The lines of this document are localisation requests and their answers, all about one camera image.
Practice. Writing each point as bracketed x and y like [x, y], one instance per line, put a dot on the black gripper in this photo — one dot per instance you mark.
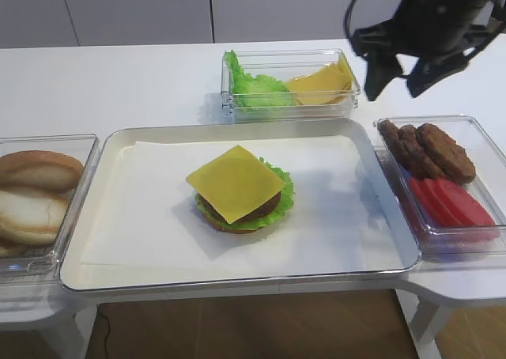
[380, 44]

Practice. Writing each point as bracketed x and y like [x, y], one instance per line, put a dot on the yellow cheese slice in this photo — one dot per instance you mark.
[235, 183]

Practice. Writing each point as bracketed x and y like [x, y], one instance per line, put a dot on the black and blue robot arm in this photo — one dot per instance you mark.
[449, 12]

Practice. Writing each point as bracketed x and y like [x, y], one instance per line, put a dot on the yellow cheese slices in bin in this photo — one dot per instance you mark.
[330, 85]

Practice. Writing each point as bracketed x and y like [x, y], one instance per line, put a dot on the clear lettuce and cheese bin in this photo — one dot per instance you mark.
[285, 65]

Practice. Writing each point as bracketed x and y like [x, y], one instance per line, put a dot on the green lettuce leaves in bin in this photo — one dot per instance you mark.
[256, 91]

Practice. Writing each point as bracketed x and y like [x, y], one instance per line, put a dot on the green lettuce under patty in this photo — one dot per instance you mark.
[280, 212]

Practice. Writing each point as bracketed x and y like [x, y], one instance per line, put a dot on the rear brown patty in bin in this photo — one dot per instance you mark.
[390, 135]

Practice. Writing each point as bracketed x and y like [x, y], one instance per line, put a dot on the brown patty in bin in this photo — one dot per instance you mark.
[390, 135]
[421, 164]
[446, 153]

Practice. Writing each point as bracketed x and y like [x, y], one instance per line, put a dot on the middle brown patty in bin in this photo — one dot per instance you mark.
[421, 164]

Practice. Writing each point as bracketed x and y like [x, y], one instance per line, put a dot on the front brown patty in bin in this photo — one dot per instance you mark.
[446, 153]

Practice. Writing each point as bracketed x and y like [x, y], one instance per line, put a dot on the clear patty and tomato bin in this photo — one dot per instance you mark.
[488, 188]

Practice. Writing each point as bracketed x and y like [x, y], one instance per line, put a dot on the middle red tomato slice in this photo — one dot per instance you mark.
[444, 216]

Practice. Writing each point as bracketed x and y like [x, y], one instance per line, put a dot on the red tomato slice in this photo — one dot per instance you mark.
[462, 205]
[415, 185]
[444, 216]

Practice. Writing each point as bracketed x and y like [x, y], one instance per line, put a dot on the rear red tomato slice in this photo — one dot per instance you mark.
[415, 185]

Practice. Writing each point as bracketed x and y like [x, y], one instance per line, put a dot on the front red tomato slice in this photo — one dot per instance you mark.
[462, 205]

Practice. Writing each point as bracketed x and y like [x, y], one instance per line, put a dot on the brown burger patty on bun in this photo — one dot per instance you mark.
[265, 209]

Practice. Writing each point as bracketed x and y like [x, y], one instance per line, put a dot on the bottom burger bun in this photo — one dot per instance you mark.
[242, 230]

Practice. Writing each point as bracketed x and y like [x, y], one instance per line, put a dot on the white metal serving tray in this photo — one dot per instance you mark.
[79, 276]

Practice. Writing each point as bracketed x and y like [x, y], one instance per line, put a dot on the white paper tray liner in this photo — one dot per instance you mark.
[339, 221]

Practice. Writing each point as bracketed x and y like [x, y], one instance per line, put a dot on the top leaning burger bun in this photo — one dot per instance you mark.
[48, 170]

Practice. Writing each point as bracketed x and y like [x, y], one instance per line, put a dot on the clear bun bin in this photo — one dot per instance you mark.
[41, 260]

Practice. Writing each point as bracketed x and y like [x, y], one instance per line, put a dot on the middle burger bun half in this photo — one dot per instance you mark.
[31, 216]

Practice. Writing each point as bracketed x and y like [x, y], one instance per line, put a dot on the burger bun half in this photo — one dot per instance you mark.
[9, 248]
[31, 216]

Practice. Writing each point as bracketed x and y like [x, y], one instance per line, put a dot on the lower burger bun half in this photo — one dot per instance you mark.
[9, 248]

